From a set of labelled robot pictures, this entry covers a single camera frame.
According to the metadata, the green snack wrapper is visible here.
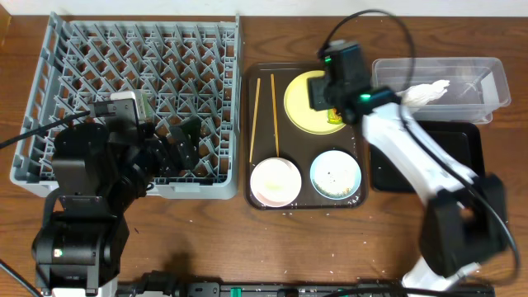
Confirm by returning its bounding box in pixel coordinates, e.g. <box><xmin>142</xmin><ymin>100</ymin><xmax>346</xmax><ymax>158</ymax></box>
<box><xmin>327</xmin><ymin>109</ymin><xmax>342</xmax><ymax>125</ymax></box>

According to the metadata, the white napkin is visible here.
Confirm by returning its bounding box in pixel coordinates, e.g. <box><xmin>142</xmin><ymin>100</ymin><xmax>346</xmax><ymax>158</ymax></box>
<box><xmin>397</xmin><ymin>79</ymin><xmax>450</xmax><ymax>107</ymax></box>

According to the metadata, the wooden chopstick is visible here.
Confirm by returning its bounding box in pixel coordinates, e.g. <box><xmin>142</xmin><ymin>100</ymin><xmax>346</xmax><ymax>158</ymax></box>
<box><xmin>270</xmin><ymin>73</ymin><xmax>280</xmax><ymax>157</ymax></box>
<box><xmin>249</xmin><ymin>78</ymin><xmax>261</xmax><ymax>163</ymax></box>

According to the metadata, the light blue plate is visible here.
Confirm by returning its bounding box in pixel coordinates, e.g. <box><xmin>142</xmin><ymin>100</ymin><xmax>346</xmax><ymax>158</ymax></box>
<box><xmin>309</xmin><ymin>150</ymin><xmax>362</xmax><ymax>200</ymax></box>

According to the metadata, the pink bowl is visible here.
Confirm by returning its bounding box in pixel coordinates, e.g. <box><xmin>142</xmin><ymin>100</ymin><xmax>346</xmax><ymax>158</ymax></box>
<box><xmin>250</xmin><ymin>158</ymin><xmax>302</xmax><ymax>208</ymax></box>

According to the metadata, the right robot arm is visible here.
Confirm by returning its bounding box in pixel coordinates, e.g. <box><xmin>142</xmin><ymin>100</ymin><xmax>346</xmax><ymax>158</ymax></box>
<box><xmin>308</xmin><ymin>41</ymin><xmax>516</xmax><ymax>294</ymax></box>

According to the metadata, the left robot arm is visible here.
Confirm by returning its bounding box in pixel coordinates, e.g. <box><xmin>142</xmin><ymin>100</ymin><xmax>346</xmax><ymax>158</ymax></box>
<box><xmin>32</xmin><ymin>116</ymin><xmax>201</xmax><ymax>296</ymax></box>

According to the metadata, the grey dishwasher rack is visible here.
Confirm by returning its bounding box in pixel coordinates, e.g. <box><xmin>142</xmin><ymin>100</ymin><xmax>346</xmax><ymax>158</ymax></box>
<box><xmin>10</xmin><ymin>13</ymin><xmax>243</xmax><ymax>200</ymax></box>

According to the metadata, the black waste tray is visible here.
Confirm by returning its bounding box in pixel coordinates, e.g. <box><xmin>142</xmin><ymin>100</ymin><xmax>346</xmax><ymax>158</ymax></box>
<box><xmin>370</xmin><ymin>120</ymin><xmax>485</xmax><ymax>193</ymax></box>

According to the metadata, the yellow plate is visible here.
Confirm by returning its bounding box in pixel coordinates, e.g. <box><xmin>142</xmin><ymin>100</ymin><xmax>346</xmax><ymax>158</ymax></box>
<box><xmin>284</xmin><ymin>70</ymin><xmax>345</xmax><ymax>135</ymax></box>

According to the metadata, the dark brown serving tray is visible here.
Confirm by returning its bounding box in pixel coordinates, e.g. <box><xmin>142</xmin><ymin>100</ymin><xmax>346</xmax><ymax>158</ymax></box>
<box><xmin>241</xmin><ymin>62</ymin><xmax>368</xmax><ymax>211</ymax></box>

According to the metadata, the clear plastic bin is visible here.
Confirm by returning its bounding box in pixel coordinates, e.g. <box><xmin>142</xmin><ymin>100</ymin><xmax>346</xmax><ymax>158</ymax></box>
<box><xmin>372</xmin><ymin>57</ymin><xmax>512</xmax><ymax>124</ymax></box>

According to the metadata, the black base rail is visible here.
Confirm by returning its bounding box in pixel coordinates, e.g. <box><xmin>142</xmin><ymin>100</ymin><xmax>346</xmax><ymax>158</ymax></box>
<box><xmin>115</xmin><ymin>271</ymin><xmax>496</xmax><ymax>297</ymax></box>

